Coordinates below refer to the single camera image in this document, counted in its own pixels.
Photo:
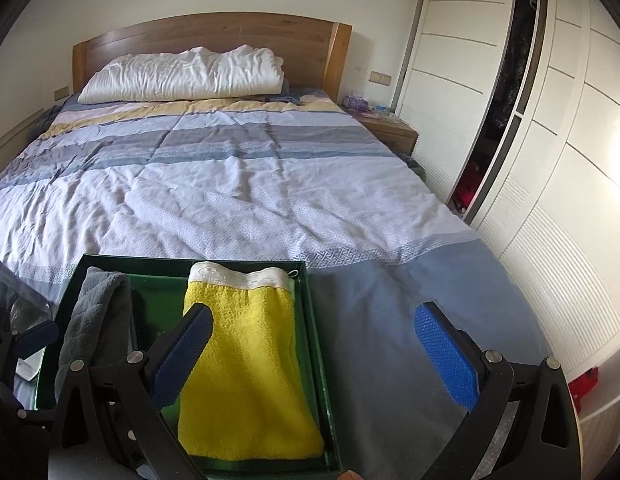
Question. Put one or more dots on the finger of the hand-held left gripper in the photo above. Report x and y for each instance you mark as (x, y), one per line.
(37, 336)

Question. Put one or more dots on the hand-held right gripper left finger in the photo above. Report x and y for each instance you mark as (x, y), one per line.
(182, 355)

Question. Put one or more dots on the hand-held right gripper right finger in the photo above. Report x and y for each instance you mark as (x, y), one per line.
(445, 360)

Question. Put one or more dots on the yellow towel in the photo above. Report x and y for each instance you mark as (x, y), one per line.
(250, 360)

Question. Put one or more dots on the grey towel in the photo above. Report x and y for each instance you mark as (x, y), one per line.
(99, 310)

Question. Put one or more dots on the green box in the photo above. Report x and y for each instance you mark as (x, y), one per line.
(320, 360)

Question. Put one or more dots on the red object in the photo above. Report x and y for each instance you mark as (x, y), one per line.
(582, 390)

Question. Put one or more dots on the red clothes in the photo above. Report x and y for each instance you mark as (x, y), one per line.
(467, 185)

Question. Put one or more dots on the striped bedspread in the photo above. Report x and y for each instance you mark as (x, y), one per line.
(239, 185)

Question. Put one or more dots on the dark cloth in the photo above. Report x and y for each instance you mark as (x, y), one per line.
(49, 117)

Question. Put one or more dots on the wooden nightstand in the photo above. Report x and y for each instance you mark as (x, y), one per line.
(390, 135)

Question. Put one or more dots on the white wardrobe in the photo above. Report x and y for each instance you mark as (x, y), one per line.
(565, 160)

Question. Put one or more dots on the white pillow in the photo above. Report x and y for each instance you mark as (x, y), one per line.
(179, 75)

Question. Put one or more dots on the grey pillow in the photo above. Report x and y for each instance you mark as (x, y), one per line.
(307, 95)

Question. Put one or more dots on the dark hanging clothes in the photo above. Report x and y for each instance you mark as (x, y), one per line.
(512, 60)

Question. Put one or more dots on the wooden headboard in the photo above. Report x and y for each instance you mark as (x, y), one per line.
(214, 30)

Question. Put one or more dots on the wall switch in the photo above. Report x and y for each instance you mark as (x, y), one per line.
(61, 93)
(380, 78)

